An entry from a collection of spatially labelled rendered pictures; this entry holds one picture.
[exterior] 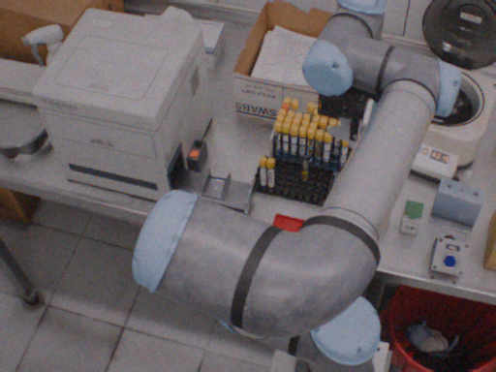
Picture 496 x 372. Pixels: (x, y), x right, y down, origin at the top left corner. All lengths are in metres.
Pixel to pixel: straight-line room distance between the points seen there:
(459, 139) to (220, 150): 0.55
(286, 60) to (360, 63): 0.78
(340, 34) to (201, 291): 0.45
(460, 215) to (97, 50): 0.85
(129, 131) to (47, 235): 1.33
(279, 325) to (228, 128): 1.01
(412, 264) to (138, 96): 0.66
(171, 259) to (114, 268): 1.79
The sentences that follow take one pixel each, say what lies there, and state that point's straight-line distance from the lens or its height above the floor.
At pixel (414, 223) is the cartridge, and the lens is 1.43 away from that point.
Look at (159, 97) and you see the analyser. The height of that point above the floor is 1.17.
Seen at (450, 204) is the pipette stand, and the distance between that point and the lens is 1.46.
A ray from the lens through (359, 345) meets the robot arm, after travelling 1.06.
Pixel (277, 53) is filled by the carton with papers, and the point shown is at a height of 0.94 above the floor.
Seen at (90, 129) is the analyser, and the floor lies 1.09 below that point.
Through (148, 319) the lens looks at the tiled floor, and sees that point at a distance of 2.36.
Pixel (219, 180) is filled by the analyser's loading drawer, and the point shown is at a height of 0.92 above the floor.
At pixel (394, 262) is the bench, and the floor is 0.88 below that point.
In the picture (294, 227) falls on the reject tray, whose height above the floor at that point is 0.88.
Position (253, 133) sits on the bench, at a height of 0.87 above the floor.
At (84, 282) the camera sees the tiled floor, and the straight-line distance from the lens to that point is 2.48.
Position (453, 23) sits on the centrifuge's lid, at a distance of 1.71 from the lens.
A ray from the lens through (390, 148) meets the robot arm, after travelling 0.80.
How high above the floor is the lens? 2.11
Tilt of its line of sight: 55 degrees down
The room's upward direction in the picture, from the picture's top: 3 degrees clockwise
